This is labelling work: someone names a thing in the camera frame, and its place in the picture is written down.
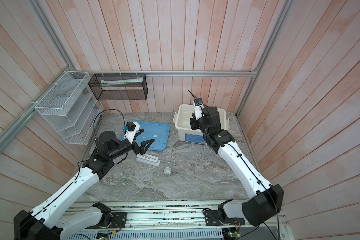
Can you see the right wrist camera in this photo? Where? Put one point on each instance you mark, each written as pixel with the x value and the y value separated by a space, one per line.
pixel 198 102

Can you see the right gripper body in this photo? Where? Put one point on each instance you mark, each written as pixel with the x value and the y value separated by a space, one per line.
pixel 196 124

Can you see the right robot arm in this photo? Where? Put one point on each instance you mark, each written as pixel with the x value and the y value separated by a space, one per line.
pixel 265 199

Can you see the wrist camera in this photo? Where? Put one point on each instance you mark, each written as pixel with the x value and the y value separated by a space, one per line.
pixel 130 126
pixel 198 102

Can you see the white test tube rack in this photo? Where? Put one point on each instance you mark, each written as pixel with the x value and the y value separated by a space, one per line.
pixel 148 159

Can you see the white wire mesh shelf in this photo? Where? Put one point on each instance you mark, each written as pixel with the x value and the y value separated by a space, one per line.
pixel 70 111

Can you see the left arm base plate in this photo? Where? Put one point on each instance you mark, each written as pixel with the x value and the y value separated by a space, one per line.
pixel 117 221

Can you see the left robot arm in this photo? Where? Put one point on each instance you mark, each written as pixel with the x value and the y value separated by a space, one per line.
pixel 46 222

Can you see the white plastic storage bin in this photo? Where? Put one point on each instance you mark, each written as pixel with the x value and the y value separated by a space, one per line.
pixel 188 129

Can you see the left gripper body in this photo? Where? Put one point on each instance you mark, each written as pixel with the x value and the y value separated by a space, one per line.
pixel 135 147

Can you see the blue plastic bin lid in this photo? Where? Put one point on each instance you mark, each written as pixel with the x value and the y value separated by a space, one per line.
pixel 157 131

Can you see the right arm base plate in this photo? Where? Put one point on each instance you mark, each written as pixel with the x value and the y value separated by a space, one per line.
pixel 216 218

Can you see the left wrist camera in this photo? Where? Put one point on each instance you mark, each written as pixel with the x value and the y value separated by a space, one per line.
pixel 130 126

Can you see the small white ceramic crucible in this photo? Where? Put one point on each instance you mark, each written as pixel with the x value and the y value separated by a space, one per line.
pixel 167 171

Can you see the black wire mesh basket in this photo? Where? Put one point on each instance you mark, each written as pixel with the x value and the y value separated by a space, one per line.
pixel 110 87

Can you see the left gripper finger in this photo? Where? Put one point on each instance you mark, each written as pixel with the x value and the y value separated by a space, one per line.
pixel 137 137
pixel 145 146

